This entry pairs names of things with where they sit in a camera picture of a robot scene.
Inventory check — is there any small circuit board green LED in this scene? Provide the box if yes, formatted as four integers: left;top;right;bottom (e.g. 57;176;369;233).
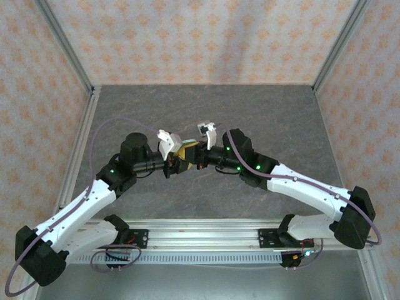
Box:
292;249;315;262

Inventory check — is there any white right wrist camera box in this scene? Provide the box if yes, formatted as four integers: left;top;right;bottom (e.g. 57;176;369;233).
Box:
196;121;219;151

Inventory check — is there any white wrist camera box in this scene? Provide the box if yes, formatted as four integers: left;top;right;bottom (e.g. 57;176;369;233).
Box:
156;129;183;156
196;121;219;151

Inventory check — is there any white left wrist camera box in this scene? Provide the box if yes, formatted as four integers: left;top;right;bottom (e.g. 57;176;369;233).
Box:
156;129;183;156

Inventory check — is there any aluminium side frame rail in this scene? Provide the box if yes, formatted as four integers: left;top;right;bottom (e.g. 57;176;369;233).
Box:
48;87;103;228

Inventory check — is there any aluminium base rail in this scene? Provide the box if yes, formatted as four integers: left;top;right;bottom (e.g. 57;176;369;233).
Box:
62;217;376;251

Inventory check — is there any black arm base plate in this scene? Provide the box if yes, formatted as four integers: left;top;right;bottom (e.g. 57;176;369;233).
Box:
257;229;282;250
124;229;150;250

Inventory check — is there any white slotted cable duct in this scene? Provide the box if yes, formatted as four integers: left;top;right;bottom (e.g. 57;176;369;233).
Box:
67;251;284;266

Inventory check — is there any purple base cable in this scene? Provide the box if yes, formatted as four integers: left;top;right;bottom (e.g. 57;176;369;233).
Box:
286;237;324;271
89;243;143;273

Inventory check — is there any short aluminium frame post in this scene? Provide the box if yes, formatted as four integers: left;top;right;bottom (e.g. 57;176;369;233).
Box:
358;249;390;300

